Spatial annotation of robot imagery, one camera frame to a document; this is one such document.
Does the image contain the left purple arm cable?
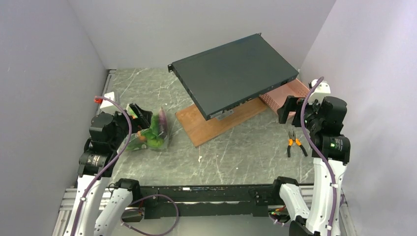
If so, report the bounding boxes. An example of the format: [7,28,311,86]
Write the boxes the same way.
[68,95,133,236]

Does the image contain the aluminium frame rail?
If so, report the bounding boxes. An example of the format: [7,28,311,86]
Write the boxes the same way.
[52,186,114,236]

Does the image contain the brown wooden board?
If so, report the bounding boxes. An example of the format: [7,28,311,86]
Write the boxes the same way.
[176,98,268,148]

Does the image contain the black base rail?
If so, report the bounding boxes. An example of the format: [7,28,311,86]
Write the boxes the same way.
[127,183,284,219]

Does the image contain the green fake lettuce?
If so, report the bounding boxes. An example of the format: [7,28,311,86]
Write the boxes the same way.
[127,114,168,151]

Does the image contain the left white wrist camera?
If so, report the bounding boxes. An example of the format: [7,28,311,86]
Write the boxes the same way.
[94,91,119,115]

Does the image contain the pink perforated plastic tray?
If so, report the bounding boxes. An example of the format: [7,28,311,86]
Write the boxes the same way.
[260,79,309,114]

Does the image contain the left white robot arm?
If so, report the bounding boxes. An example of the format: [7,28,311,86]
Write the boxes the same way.
[64,103,153,236]

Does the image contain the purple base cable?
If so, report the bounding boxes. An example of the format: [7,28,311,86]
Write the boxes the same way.
[119,194,179,236]

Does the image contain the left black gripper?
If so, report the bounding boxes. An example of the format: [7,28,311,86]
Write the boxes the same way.
[110,102,152,149]

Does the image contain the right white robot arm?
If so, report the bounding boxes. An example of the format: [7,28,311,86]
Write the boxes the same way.
[271,95,351,236]

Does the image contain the orange handled pliers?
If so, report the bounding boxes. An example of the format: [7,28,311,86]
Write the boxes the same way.
[287,131,308,157]

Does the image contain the clear zip top bag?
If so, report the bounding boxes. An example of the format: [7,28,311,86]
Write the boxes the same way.
[118,107,172,152]

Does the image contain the dark rack server chassis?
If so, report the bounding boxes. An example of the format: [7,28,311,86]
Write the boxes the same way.
[168,33,299,120]

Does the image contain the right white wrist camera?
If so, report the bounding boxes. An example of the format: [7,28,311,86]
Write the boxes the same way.
[308,80,330,105]

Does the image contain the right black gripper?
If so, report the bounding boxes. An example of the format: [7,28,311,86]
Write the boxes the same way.
[277,94,323,131]

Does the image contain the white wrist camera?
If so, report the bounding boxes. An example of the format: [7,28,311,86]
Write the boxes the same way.
[94,91,119,115]
[308,80,330,105]

